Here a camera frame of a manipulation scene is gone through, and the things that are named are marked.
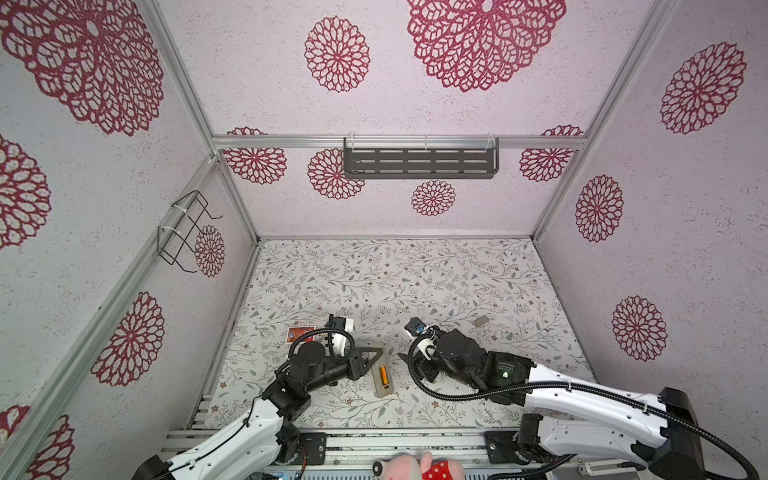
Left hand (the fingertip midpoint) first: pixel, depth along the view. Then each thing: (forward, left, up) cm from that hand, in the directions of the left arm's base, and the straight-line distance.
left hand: (380, 357), depth 75 cm
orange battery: (-4, -1, -1) cm, 4 cm away
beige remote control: (-7, 0, -3) cm, 8 cm away
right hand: (+2, -7, +6) cm, 9 cm away
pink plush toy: (-22, -5, -8) cm, 24 cm away
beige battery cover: (+18, -33, -15) cm, 40 cm away
